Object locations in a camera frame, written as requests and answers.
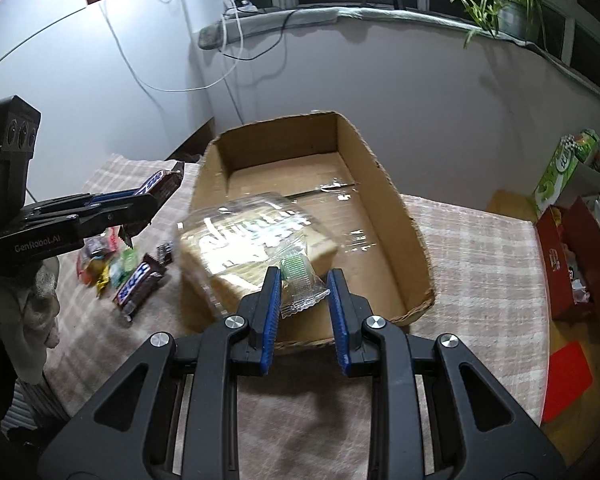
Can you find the white power strip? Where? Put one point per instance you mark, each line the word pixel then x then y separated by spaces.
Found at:
pixel 240 2

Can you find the potted spider plant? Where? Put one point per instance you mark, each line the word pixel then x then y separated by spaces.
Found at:
pixel 517 17

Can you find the grey striped cloth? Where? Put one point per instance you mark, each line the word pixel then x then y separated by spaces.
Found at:
pixel 35 405

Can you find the red box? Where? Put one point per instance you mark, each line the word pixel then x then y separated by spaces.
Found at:
pixel 560 270

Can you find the clear candy packet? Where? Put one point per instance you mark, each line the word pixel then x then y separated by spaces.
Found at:
pixel 300 287

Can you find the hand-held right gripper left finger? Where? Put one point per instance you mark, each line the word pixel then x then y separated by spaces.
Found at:
pixel 271 320

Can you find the green carton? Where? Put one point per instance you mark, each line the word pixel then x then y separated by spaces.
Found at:
pixel 562 175

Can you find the grey windowsill cloth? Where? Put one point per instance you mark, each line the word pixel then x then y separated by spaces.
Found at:
pixel 330 14

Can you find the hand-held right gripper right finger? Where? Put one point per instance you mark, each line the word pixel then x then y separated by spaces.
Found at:
pixel 339 325

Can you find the pile of assorted candies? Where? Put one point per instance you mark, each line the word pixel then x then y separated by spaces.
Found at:
pixel 105 267

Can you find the cardboard box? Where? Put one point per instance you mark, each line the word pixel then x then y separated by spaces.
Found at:
pixel 375 240

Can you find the red paper sheet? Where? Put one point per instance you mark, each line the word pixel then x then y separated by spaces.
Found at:
pixel 567 380

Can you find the person's left hand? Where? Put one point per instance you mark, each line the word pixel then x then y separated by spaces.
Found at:
pixel 25 310

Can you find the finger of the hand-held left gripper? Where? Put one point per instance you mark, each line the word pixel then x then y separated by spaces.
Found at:
pixel 130 212
pixel 110 197

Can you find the clear bag of sliced bread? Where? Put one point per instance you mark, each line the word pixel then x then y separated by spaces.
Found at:
pixel 230 255

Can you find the brown chocolate bar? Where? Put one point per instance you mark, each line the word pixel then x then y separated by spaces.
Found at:
pixel 137 287
pixel 162 182

